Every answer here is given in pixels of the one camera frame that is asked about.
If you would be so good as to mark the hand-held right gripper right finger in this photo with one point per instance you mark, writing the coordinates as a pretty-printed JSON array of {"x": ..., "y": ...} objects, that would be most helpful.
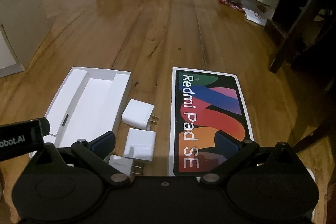
[{"x": 227, "y": 144}]

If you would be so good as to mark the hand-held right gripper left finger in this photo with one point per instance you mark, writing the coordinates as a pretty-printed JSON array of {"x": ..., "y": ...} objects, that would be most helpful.
[{"x": 106, "y": 140}]

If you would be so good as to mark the white charger plug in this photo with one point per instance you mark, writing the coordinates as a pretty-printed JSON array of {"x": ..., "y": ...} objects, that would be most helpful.
[
  {"x": 140, "y": 144},
  {"x": 136, "y": 112},
  {"x": 122, "y": 163}
]

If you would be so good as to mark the colourful printed tablet box lid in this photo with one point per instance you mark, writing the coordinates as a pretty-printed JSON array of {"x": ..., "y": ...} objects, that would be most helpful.
[{"x": 207, "y": 113}]

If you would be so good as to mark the white box tray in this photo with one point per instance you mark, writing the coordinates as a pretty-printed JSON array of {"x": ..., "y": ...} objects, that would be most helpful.
[{"x": 89, "y": 106}]

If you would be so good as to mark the white cabinet tan top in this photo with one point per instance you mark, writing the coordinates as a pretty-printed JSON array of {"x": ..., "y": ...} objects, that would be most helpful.
[{"x": 18, "y": 16}]

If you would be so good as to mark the white paper bag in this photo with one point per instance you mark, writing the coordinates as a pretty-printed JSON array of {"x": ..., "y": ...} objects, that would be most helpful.
[{"x": 258, "y": 15}]

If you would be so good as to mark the red patterned bag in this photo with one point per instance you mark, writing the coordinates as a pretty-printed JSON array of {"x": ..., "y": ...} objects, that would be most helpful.
[{"x": 232, "y": 3}]

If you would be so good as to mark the dark wooden furniture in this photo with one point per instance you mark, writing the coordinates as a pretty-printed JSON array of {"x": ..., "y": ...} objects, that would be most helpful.
[{"x": 304, "y": 8}]

